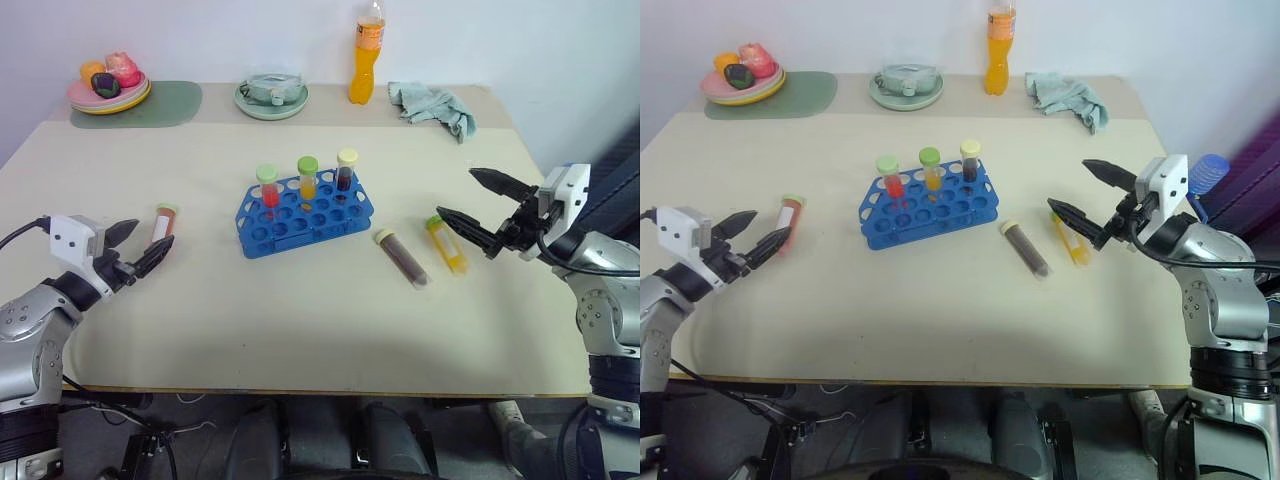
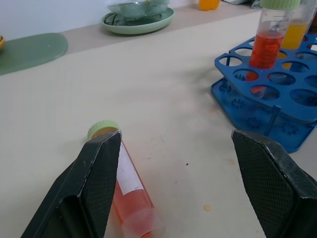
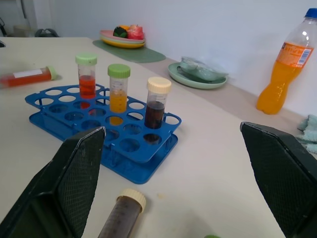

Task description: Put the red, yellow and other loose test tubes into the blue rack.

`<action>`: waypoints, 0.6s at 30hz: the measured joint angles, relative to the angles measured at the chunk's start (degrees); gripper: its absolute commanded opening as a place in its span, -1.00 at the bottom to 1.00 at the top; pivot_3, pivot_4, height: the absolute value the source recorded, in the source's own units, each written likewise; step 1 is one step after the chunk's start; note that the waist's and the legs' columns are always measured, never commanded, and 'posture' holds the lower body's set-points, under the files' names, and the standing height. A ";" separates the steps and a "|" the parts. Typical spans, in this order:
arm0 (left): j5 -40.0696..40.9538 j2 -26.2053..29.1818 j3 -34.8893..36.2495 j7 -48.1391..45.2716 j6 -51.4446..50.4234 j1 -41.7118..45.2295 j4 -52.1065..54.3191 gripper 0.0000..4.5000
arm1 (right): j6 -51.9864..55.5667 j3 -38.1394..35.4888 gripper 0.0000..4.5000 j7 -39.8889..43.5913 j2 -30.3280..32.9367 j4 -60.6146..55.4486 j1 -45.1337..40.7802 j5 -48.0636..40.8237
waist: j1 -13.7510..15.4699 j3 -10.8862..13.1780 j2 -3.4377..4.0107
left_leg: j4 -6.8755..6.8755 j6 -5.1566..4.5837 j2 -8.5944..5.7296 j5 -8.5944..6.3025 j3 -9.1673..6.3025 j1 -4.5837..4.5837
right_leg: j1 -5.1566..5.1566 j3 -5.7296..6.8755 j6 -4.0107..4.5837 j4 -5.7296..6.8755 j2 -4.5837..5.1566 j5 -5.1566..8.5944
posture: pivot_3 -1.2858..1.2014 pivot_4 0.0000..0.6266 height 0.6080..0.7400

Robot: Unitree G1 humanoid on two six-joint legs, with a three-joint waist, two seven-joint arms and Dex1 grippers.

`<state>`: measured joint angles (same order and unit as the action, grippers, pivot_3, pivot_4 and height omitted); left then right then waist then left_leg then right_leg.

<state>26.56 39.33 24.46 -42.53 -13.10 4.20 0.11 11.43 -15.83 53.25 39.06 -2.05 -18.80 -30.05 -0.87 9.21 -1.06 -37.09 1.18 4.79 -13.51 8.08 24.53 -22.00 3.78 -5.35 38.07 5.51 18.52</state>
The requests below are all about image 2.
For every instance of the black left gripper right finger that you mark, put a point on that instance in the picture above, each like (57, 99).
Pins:
(275, 183)

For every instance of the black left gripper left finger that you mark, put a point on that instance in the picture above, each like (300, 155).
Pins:
(81, 188)

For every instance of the red liquid tube, white label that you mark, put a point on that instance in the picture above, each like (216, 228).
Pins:
(135, 193)

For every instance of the blue plastic test tube rack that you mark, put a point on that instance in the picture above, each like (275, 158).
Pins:
(270, 99)

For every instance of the red liquid tube, printed scale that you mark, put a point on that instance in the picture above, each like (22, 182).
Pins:
(268, 44)

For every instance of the tube with orange liquid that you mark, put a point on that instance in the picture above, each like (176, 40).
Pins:
(294, 32)

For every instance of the green oval mat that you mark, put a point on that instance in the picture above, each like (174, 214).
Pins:
(32, 50)

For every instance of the orange bowl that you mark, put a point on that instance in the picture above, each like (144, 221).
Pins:
(1, 42)

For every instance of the green round plate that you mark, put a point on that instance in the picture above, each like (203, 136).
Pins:
(141, 23)

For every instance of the clear glass lid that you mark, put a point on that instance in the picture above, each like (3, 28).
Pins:
(136, 8)

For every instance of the orange juice bottle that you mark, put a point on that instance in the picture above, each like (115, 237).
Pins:
(209, 4)

